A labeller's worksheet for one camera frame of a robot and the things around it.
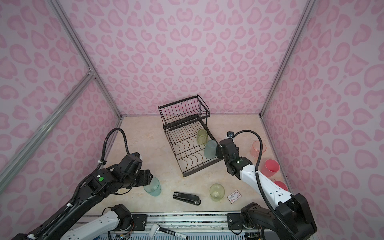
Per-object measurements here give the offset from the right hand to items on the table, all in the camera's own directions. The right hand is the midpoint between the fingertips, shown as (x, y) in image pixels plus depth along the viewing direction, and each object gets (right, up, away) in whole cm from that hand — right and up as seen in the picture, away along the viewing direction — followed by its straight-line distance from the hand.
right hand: (224, 146), depth 86 cm
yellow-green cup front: (-5, -24, -4) cm, 25 cm away
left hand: (-39, -13, -13) cm, 43 cm away
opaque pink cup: (+25, -11, -4) cm, 27 cm away
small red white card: (+4, -26, -5) cm, 27 cm away
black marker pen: (-34, -35, -16) cm, 52 cm away
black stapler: (-19, -25, -9) cm, 33 cm away
